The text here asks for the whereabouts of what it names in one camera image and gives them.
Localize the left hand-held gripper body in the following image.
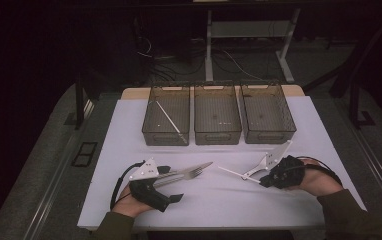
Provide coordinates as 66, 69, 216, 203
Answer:
128, 157, 172, 214

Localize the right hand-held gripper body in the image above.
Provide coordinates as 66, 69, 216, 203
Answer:
264, 139, 307, 190

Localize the silver fork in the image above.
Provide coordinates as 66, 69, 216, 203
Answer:
153, 167, 204, 189

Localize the metal fork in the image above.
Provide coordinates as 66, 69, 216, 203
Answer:
152, 161, 214, 185

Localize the brown transparent plastic basket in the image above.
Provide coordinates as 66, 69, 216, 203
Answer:
193, 82, 243, 146
239, 81, 298, 145
141, 84, 192, 147

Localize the person's left hand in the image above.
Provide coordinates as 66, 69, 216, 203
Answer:
111, 184, 154, 219

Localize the person's right hand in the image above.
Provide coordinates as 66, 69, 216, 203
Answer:
286, 158, 344, 198

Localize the white table mat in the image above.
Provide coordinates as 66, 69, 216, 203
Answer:
76, 95, 368, 232

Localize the black metal stand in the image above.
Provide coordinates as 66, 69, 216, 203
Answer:
328, 9, 382, 130
73, 71, 95, 131

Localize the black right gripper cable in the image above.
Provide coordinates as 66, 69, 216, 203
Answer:
294, 155, 344, 187

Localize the tangle of floor cables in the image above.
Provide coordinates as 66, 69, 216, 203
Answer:
134, 18, 207, 84

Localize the white metal desk frame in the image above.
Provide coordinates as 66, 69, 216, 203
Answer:
204, 7, 302, 85

